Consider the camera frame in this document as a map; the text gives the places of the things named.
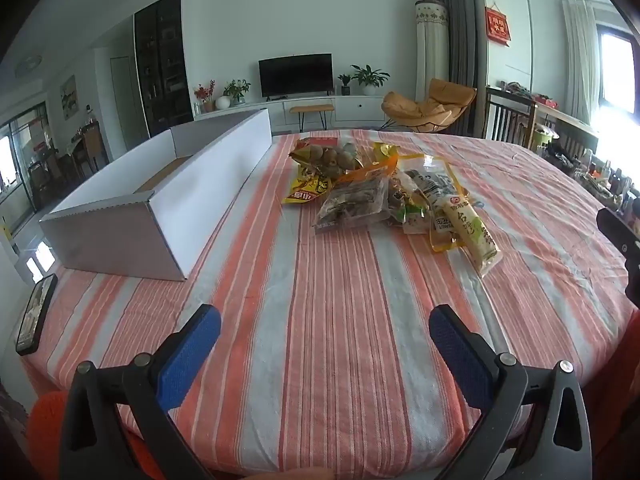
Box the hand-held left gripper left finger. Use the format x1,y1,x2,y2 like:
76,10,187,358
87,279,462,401
59,304,222,480

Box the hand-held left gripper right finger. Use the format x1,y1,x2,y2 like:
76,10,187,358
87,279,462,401
428,304,593,480

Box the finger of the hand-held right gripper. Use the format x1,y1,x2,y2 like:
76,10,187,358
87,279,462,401
596,207,640,308

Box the long white snack packet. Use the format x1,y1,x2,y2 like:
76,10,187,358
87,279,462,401
432,195,503,278

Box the white cardboard box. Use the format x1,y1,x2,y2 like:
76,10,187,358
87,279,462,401
39,108,272,281

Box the yellow-edged clear snack packet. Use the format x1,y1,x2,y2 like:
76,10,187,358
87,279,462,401
400,154,476,253

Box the orange-topped packet dark snacks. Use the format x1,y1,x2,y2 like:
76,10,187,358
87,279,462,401
312,157,401,231

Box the yellow snack packet red print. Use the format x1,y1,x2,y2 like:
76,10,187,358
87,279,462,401
281,162,338,206

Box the green and yellow snack packet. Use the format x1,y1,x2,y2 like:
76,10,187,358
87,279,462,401
374,142,401,166

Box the bag of kiwis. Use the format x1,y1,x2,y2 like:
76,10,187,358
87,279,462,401
290,137,366,178

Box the cluttered wooden side table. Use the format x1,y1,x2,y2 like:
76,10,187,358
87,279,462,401
532,100,601,161

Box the light green pot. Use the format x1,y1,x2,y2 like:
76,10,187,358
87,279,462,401
531,125,558,153

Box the orange striped tablecloth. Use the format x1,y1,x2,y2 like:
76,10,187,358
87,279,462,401
12,130,638,476

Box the black smartphone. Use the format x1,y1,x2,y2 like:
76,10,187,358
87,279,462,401
15,273,57,356

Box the orange fabric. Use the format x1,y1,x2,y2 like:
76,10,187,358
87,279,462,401
27,390,166,480

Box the dark wooden chair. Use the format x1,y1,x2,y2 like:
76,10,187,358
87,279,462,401
484,86,538,148

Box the white sheer curtain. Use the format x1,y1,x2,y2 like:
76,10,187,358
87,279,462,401
562,0,608,126

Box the wooden dining chair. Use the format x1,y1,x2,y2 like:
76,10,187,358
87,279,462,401
72,122,111,176

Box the orange lounge chair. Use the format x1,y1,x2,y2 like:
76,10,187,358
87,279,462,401
381,78,477,133

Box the grey curtain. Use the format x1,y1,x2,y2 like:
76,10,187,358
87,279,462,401
431,0,488,136

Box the red flower arrangement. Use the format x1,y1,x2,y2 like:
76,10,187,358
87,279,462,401
193,80,216,112

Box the white door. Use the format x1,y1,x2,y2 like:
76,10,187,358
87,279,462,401
110,55,141,151

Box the covered standing air conditioner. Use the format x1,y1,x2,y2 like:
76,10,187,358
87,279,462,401
415,0,451,111

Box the green plant in white pot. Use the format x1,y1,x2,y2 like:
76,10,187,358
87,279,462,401
222,79,251,107

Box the white television cabinet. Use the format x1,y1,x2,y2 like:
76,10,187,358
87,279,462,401
194,94,396,128

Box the wooden stool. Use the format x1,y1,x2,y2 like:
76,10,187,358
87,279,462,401
289,104,335,131

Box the black display cabinet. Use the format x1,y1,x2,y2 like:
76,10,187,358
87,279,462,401
133,0,195,138

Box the large green potted plant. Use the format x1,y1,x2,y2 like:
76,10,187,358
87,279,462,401
350,64,391,97

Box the black television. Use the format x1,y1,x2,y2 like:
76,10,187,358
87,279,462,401
258,53,334,98

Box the red wall hanging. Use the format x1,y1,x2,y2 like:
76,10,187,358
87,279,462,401
485,7,512,46

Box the framed wall painting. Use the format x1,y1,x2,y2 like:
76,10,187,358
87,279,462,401
60,75,78,121

